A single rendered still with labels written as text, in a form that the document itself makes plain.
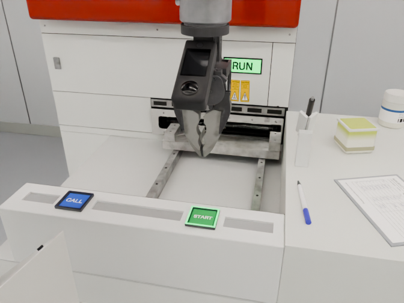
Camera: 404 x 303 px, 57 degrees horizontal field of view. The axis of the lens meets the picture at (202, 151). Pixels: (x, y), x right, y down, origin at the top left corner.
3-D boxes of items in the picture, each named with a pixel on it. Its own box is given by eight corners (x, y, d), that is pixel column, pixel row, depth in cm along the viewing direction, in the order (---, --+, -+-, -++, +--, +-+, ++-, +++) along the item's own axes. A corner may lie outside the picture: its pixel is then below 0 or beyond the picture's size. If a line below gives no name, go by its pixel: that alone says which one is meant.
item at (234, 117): (153, 131, 130) (152, 106, 125) (281, 143, 122) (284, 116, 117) (152, 134, 128) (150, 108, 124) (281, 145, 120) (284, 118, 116)
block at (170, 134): (171, 130, 123) (171, 122, 122) (181, 131, 122) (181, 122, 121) (164, 140, 116) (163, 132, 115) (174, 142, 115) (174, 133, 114)
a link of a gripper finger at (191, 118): (208, 143, 67) (208, 95, 62) (201, 159, 61) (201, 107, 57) (191, 142, 67) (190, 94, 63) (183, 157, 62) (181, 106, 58)
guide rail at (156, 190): (180, 145, 127) (180, 137, 125) (186, 145, 126) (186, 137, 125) (125, 243, 83) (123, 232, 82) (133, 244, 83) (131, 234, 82)
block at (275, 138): (269, 139, 117) (270, 130, 116) (280, 140, 117) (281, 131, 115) (268, 150, 110) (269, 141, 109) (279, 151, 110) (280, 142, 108)
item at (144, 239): (39, 232, 87) (26, 181, 80) (278, 267, 77) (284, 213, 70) (13, 261, 78) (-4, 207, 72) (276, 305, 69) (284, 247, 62)
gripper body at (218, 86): (232, 93, 63) (235, 19, 58) (225, 112, 56) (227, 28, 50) (189, 90, 65) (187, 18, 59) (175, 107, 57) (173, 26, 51)
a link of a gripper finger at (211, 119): (225, 145, 66) (226, 96, 62) (219, 161, 61) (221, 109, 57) (208, 143, 67) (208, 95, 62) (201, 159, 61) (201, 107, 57)
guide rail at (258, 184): (260, 153, 122) (260, 144, 120) (266, 153, 121) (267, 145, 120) (244, 261, 79) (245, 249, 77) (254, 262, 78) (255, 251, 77)
